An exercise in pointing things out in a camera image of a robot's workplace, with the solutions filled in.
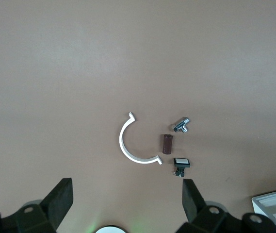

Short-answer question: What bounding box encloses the brown cylinder part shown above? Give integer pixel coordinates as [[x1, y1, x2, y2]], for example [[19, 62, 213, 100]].
[[161, 133, 173, 155]]

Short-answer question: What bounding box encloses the chrome tee valve fitting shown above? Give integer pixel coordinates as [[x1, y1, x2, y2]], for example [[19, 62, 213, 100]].
[[170, 117, 191, 133]]

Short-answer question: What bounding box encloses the white half-ring pipe clamp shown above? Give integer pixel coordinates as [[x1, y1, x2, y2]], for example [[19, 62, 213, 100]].
[[119, 112, 163, 166]]

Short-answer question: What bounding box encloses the white rectangular push button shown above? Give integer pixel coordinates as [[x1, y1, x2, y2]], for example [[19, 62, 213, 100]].
[[172, 157, 192, 178]]

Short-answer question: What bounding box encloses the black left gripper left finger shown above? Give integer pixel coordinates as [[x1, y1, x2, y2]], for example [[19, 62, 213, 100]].
[[0, 178, 74, 233]]

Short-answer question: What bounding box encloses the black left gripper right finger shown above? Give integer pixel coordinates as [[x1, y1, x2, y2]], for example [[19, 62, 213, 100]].
[[176, 179, 276, 233]]

